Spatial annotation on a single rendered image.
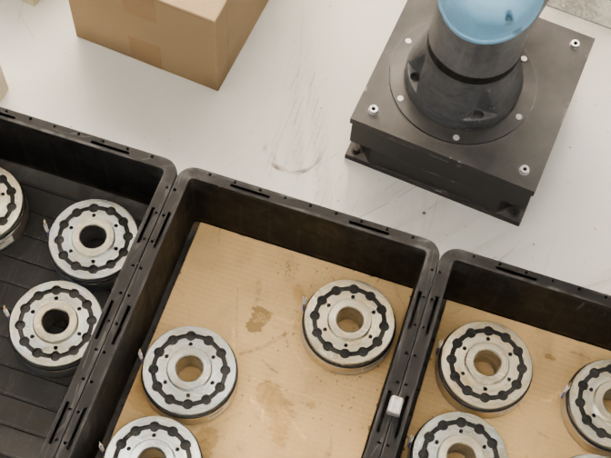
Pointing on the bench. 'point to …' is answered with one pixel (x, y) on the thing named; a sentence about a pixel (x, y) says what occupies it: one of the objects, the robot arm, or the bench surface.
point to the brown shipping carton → (172, 33)
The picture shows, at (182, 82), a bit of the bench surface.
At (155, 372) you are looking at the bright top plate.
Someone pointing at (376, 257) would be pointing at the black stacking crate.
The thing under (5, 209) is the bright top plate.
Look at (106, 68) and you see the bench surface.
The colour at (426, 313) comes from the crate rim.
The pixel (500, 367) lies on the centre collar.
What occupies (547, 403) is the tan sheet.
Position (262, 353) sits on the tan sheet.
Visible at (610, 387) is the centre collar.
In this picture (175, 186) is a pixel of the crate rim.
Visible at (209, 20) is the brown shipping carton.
